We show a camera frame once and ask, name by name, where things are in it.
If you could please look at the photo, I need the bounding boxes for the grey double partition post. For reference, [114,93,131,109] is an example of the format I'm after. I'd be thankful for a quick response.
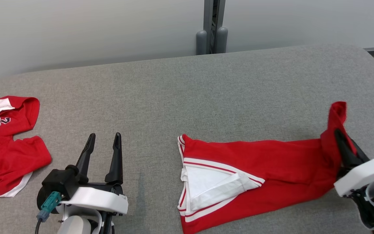
[196,0,228,55]

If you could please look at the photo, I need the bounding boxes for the teal left camera connector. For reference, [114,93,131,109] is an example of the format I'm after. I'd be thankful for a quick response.
[37,192,62,222]

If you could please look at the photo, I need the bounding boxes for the red Bulls jersey top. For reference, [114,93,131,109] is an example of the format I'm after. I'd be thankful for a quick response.
[177,101,358,234]

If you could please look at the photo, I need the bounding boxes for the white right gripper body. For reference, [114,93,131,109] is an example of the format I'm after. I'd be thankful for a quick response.
[334,158,374,197]

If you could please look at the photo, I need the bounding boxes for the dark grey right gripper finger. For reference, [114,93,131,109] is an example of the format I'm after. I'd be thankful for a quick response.
[335,129,363,169]
[349,139,369,162]

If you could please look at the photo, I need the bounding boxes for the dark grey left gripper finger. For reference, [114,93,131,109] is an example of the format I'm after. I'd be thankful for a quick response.
[76,133,96,184]
[105,132,123,185]

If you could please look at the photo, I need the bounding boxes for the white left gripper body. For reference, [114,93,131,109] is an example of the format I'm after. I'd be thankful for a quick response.
[60,183,129,215]

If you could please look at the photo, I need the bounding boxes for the red Bulls 23 shorts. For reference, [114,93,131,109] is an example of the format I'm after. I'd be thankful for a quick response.
[0,96,52,198]

